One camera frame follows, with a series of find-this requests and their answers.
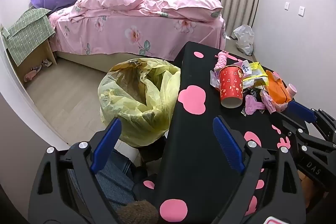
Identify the pink slipper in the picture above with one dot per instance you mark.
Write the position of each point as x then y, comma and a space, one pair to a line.
31, 74

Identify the crumpled clear plastic film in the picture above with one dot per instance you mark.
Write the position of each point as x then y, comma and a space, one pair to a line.
136, 62

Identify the yellow red snack packet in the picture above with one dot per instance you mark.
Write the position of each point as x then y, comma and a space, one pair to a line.
256, 82

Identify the black pink-patterned table cover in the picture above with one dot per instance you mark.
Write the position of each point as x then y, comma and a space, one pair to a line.
194, 140

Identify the pink clear plastic wrapper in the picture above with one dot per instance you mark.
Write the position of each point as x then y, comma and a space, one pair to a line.
270, 102
214, 79

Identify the green checkered cloth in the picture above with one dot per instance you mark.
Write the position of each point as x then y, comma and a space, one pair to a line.
26, 29

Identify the white wardrobe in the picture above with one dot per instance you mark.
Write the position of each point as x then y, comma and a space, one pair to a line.
15, 87

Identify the person's blue jeans leg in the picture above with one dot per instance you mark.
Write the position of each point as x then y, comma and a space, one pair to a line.
115, 182

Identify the wooden nightstand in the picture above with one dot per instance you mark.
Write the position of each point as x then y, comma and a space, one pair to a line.
50, 50

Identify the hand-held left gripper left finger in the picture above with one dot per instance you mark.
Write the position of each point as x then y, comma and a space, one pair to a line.
107, 145

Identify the pink tooth-shaped blister pack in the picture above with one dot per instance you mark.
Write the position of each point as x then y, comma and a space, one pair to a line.
252, 104

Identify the small yellow white packet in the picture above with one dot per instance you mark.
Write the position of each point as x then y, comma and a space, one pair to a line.
253, 67

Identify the orange packet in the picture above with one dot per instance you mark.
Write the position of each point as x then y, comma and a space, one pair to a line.
277, 90

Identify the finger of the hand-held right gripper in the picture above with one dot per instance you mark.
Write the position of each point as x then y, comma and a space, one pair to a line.
299, 109
291, 127

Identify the pink cylinder bottle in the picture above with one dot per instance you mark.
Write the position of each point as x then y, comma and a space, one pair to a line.
292, 91

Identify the striped slipper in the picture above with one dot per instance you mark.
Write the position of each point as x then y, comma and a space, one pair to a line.
47, 63

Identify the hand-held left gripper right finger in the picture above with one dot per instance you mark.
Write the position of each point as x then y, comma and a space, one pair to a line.
228, 145

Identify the red paper cup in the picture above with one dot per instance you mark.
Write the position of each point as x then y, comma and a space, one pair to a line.
231, 85

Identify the brown fuzzy object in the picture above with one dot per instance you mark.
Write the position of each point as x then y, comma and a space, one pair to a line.
136, 212

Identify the trash bin with yellow bag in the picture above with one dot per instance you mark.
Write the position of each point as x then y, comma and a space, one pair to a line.
147, 113

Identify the pink caterpillar toy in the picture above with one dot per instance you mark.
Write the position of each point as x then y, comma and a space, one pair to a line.
221, 61

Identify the bed with pink floral sheet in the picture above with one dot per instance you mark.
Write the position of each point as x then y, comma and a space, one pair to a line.
118, 37

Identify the white plastic bag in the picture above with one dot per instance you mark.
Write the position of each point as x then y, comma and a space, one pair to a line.
244, 37

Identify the white wall socket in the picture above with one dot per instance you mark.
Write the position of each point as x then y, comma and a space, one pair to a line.
302, 11
287, 5

